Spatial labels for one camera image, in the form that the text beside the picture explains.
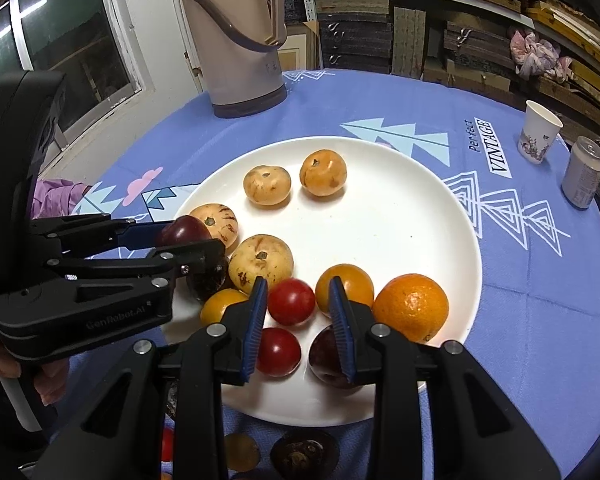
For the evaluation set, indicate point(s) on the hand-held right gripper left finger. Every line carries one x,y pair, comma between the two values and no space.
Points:
256,330

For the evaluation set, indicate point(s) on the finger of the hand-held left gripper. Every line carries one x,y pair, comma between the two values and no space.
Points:
145,232
180,257

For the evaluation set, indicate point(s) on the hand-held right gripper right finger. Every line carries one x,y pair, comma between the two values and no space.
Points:
341,330

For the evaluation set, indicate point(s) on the dark red plum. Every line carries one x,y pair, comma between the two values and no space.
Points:
185,230
325,360

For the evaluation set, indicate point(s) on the red cherry tomato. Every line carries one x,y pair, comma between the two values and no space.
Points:
280,352
291,301
167,444

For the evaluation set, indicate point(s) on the orange tomato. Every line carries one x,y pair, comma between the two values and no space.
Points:
355,285

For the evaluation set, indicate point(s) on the yellow pepino melon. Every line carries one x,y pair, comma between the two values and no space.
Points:
261,262
215,222
323,172
267,185

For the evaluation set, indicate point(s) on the white plate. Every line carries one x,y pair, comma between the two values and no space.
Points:
405,220

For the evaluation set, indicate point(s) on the person's left hand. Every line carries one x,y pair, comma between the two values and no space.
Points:
55,380

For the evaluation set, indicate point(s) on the dark purple passion fruit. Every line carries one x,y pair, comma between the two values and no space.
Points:
207,280
172,400
305,457

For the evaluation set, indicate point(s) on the yellow tomato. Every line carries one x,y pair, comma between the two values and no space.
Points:
222,307

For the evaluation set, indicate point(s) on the large orange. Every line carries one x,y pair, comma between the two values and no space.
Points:
411,306

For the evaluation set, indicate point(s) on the purple cloth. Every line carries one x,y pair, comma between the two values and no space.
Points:
55,197

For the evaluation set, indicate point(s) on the brown longan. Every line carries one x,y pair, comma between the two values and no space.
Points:
241,452

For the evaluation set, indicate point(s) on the beige thermos jug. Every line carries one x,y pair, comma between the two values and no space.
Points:
240,75

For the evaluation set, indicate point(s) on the glass window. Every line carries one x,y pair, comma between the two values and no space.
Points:
80,60

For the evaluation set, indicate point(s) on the blue printed tablecloth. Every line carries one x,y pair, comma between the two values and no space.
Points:
530,310

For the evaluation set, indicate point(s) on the white door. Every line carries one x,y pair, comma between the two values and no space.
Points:
192,35

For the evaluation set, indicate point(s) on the white metal shelf rack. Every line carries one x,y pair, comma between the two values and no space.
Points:
310,25

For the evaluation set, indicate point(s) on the white paper cup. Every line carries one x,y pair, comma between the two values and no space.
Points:
537,135

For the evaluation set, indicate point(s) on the white drink can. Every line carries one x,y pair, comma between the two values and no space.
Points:
582,175

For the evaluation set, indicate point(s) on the pink floral cloth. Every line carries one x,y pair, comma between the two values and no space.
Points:
535,55

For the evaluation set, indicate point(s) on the picture frame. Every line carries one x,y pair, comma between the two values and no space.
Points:
295,55

